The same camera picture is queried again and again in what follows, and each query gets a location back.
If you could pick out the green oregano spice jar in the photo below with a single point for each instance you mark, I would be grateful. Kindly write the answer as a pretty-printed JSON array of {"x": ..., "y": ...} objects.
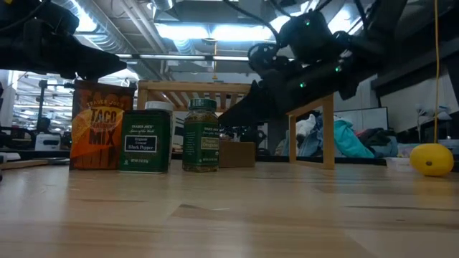
[{"x": 201, "y": 139}]

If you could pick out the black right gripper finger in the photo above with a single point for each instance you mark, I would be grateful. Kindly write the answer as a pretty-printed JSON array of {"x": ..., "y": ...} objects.
[
  {"x": 267, "y": 91},
  {"x": 251, "y": 111}
]

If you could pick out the brown cardboard box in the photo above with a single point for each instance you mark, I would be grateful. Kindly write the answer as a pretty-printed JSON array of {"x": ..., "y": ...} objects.
[{"x": 238, "y": 154}]

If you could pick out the green black pepper tin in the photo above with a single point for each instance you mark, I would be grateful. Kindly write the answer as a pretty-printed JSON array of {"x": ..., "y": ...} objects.
[{"x": 145, "y": 143}]

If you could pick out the bagel sesame seasoning jar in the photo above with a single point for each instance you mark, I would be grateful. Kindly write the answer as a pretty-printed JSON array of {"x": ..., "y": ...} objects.
[{"x": 159, "y": 105}]

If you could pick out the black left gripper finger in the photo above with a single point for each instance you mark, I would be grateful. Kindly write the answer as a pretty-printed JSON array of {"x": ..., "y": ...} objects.
[
  {"x": 86, "y": 73},
  {"x": 97, "y": 57}
]

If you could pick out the pile of clothes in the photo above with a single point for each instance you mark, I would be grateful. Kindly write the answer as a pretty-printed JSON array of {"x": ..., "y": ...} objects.
[{"x": 348, "y": 143}]

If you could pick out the yellow lemon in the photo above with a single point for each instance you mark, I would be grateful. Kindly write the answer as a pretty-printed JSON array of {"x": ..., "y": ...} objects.
[{"x": 432, "y": 159}]

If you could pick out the orange taco seasoning mix packet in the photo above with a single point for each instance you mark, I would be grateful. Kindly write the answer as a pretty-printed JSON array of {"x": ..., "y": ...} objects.
[{"x": 98, "y": 125}]

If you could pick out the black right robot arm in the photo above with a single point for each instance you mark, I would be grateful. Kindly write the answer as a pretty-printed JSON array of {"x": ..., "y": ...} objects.
[{"x": 380, "y": 25}]

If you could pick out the ceiling tube light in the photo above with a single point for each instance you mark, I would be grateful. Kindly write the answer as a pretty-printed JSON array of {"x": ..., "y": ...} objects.
[{"x": 172, "y": 56}]

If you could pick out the white device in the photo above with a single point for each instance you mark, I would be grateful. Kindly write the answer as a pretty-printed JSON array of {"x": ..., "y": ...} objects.
[{"x": 47, "y": 142}]

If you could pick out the wooden slatted shelf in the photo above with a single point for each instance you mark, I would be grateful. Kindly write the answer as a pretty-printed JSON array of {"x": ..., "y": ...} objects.
[{"x": 193, "y": 87}]

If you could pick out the white partition panel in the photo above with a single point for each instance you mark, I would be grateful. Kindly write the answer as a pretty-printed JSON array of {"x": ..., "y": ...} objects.
[{"x": 369, "y": 120}]

